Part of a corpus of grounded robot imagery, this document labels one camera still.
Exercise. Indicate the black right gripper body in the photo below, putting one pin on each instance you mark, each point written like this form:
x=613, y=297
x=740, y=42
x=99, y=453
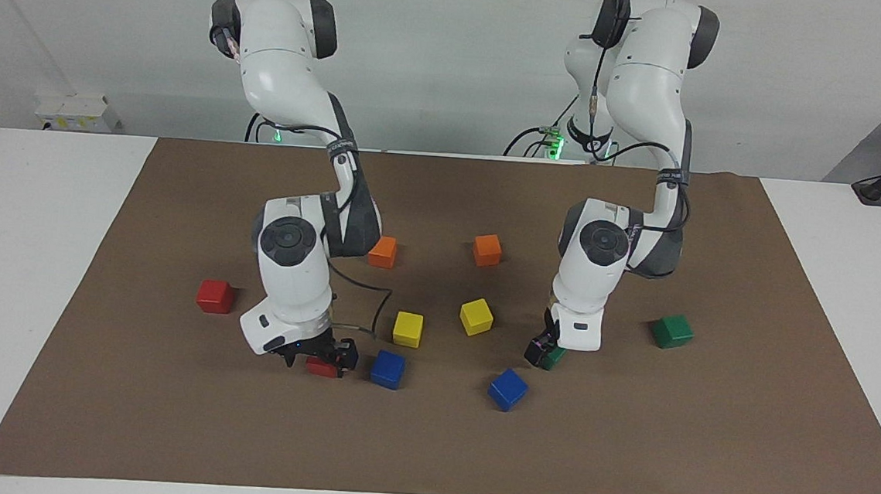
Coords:
x=306, y=344

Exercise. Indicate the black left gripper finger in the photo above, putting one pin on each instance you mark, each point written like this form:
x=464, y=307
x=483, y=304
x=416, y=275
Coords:
x=536, y=353

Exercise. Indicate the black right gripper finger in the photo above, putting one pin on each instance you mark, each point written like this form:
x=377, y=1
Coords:
x=346, y=353
x=295, y=358

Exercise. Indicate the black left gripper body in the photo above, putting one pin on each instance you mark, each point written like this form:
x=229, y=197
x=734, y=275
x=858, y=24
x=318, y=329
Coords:
x=550, y=324

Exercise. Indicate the green wooden block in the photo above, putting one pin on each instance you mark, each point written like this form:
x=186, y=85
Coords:
x=555, y=359
x=672, y=332

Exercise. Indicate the red wooden block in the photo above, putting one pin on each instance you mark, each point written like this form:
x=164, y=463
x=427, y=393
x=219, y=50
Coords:
x=321, y=368
x=215, y=297

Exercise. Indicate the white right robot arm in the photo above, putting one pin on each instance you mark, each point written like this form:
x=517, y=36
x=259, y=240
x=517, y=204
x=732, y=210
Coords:
x=275, y=65

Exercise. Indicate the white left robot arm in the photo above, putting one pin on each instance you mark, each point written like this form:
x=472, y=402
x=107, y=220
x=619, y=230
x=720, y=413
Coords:
x=646, y=83

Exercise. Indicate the blue wooden block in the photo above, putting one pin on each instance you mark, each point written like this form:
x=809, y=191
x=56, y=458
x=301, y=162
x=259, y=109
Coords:
x=508, y=389
x=387, y=369

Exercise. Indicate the yellow wooden block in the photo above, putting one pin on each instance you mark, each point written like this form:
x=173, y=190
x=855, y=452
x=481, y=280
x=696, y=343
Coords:
x=407, y=329
x=476, y=316

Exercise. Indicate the orange wooden block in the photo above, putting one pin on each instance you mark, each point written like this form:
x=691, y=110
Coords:
x=487, y=250
x=383, y=252

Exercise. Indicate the brown table mat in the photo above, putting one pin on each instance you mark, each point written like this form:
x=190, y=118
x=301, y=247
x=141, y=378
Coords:
x=628, y=446

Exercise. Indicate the white power outlet box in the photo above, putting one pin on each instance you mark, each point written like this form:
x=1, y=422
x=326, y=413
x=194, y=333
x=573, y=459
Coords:
x=78, y=113

